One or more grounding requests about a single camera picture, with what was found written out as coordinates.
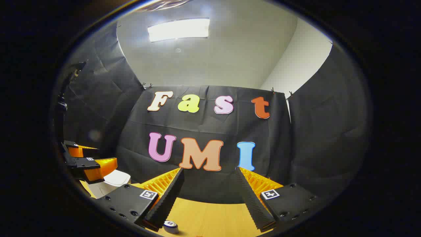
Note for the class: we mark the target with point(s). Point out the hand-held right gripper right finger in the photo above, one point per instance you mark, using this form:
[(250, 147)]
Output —
[(255, 207)]

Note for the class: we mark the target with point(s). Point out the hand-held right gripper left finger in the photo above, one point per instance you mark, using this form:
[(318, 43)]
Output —
[(167, 200)]

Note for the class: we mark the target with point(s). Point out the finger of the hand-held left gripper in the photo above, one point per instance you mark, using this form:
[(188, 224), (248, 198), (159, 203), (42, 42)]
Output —
[(98, 168), (77, 152)]

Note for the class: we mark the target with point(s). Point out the black backdrop cloth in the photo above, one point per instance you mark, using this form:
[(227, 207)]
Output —
[(204, 126)]

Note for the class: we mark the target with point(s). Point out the white desktop garbage bin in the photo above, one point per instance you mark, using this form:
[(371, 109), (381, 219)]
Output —
[(115, 179)]

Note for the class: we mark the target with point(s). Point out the ceiling light panel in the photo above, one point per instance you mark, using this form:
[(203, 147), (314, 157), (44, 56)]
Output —
[(179, 29)]

